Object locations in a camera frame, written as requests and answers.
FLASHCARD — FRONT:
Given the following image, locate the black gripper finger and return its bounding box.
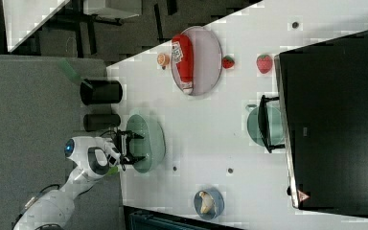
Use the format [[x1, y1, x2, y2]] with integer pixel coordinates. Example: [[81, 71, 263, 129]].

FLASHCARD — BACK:
[[126, 155, 145, 165], [127, 131, 144, 139]]

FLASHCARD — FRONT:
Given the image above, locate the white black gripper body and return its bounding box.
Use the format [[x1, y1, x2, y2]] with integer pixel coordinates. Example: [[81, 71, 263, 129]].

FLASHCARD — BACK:
[[104, 129, 129, 167]]

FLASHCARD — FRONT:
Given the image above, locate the mint green plastic strainer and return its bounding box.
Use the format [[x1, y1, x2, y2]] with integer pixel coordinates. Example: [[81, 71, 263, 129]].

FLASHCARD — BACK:
[[126, 109, 166, 173]]

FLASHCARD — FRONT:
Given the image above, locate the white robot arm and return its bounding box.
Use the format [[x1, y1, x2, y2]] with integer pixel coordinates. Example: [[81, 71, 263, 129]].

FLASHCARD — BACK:
[[12, 130, 144, 230]]

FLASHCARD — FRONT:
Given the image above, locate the green plastic object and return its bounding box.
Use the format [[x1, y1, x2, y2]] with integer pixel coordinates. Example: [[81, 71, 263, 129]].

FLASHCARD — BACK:
[[106, 167, 119, 175]]

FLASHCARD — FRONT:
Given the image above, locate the small black cylinder cup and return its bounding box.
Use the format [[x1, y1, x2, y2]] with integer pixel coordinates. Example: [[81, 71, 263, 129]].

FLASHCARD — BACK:
[[83, 114, 121, 132]]

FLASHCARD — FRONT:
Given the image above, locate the large black cylinder cup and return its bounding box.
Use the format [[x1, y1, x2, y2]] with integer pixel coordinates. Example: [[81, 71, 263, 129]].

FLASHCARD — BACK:
[[80, 79, 123, 105]]

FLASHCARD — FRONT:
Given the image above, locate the orange slice toy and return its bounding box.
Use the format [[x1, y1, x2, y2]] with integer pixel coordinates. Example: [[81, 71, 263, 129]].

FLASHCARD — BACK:
[[157, 53, 170, 68]]

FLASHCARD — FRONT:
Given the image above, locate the peeled banana toy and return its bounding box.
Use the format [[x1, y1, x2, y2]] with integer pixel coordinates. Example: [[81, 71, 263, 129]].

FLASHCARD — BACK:
[[198, 191, 214, 214]]

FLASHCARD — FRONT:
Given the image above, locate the blue bowl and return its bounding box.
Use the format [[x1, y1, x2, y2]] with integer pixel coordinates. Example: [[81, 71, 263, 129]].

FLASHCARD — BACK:
[[194, 188, 224, 220]]

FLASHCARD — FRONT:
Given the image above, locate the red plush ketchup bottle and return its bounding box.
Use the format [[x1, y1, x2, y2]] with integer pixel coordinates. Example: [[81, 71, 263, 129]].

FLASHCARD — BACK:
[[172, 34, 194, 94]]

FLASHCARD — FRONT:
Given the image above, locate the grey round plate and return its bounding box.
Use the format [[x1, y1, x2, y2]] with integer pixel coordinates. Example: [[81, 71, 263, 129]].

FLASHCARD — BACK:
[[171, 26, 222, 96]]

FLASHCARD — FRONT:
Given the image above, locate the dark red strawberry toy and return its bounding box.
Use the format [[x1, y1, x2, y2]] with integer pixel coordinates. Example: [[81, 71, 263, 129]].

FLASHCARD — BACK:
[[222, 56, 235, 69]]

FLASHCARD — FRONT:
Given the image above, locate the small mint green bowl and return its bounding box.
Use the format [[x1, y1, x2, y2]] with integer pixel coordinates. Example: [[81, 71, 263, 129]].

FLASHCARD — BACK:
[[246, 104, 284, 147]]

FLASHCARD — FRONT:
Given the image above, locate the pink strawberry toy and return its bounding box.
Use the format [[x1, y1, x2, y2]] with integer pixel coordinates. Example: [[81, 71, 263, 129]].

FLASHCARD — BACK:
[[256, 55, 273, 74]]

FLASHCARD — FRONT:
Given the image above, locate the white side table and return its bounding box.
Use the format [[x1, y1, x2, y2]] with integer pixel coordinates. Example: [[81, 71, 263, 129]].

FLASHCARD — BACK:
[[2, 0, 71, 53]]

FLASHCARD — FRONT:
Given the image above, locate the silver toaster oven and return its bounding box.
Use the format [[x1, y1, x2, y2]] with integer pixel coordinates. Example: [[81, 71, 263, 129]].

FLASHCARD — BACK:
[[274, 30, 368, 218]]

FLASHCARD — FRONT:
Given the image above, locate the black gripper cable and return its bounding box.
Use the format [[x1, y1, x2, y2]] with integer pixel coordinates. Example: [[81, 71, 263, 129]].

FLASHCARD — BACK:
[[99, 128, 119, 139]]

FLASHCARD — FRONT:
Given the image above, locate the blue metal frame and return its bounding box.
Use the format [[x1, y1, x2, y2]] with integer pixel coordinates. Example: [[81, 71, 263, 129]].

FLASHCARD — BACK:
[[124, 206, 241, 230]]

